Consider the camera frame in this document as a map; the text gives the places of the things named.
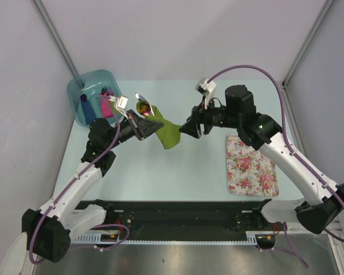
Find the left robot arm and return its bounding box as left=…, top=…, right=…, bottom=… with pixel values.
left=22, top=109, right=164, bottom=265

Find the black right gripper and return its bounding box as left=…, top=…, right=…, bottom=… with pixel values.
left=179, top=95, right=241, bottom=139

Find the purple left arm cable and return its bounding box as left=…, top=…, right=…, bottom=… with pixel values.
left=28, top=96, right=131, bottom=265

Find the floral fabric pouch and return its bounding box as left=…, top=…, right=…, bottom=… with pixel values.
left=226, top=135, right=279, bottom=198

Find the aluminium frame rail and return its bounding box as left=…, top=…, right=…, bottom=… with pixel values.
left=287, top=212, right=341, bottom=234

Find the iridescent gold spoon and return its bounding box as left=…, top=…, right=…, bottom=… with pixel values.
left=136, top=101, right=152, bottom=116

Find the teal translucent plastic bin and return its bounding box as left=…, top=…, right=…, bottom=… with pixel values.
left=67, top=69, right=123, bottom=128

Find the blue rolled napkin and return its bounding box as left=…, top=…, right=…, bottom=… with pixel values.
left=81, top=100, right=96, bottom=124

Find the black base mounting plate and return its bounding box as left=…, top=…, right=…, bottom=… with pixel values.
left=74, top=200, right=276, bottom=241

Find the green paper napkin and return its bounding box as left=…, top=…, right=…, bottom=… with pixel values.
left=147, top=105, right=181, bottom=150

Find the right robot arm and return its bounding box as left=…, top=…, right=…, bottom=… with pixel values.
left=180, top=84, right=344, bottom=234

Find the white cable duct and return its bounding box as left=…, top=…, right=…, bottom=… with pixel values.
left=73, top=232, right=119, bottom=244

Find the pink rolled napkin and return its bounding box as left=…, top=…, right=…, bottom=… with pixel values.
left=100, top=92, right=113, bottom=119

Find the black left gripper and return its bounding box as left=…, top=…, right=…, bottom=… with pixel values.
left=105, top=109, right=163, bottom=150

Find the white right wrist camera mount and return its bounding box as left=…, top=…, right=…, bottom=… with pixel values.
left=195, top=78, right=217, bottom=109

